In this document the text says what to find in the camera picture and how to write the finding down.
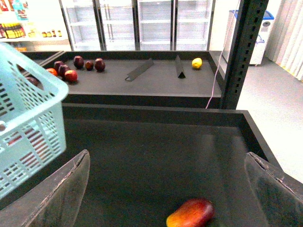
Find shelf with bottles and jars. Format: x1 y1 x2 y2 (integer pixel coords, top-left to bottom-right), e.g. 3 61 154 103
0 0 71 52

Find dark purple fruit front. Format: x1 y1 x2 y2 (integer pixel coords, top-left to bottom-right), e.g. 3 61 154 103
26 76 41 87

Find red yellow mango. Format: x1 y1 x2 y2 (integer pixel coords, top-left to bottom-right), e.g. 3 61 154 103
166 198 215 227

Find right black metal divider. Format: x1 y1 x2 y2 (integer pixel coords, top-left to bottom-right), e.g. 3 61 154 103
175 55 186 79

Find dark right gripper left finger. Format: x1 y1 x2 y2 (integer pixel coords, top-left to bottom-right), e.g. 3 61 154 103
0 149 90 227

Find orange round fruit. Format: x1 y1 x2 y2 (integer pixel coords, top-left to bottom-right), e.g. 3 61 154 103
46 68 58 77

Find white thin cable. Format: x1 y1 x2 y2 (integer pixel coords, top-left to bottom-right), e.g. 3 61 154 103
205 0 241 109

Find dark purple fruit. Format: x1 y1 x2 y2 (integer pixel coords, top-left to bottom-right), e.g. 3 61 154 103
54 61 70 78
26 76 41 87

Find small dark red fruit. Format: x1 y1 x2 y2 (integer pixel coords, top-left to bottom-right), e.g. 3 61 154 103
85 61 94 71

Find dark red fruit back left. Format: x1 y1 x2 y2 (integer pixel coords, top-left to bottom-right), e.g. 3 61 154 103
73 55 84 69

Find dark red fruit right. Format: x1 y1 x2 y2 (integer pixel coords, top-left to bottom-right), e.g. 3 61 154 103
94 58 106 71

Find black metal divider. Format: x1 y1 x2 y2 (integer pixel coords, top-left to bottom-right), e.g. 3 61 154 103
175 55 186 79
125 58 154 82

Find left black metal divider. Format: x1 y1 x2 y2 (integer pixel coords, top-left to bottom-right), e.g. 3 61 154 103
125 58 154 82

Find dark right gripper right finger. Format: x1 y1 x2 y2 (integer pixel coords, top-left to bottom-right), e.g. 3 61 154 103
244 152 303 227

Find glass door refrigerator row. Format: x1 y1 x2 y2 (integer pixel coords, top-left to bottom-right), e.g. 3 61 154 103
59 0 215 51

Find white blue chest freezer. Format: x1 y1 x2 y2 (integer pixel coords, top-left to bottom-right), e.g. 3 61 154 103
222 9 275 66

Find light blue plastic basket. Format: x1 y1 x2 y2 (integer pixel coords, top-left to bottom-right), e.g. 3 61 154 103
0 43 69 198

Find red apple on shelf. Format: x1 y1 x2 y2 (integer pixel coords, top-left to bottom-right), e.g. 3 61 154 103
64 70 78 82

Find dark purple fruit middle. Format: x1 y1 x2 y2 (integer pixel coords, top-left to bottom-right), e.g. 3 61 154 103
54 61 70 78

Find red yellow apple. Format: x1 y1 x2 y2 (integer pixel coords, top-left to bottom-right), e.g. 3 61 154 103
7 128 49 168

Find white vertical blinds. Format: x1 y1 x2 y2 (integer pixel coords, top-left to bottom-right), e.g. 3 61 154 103
266 0 303 82

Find black perforated metal post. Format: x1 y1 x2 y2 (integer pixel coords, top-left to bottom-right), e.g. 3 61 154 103
220 0 268 110

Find yellow lemon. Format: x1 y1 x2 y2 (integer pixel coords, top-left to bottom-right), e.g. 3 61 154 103
192 58 203 70

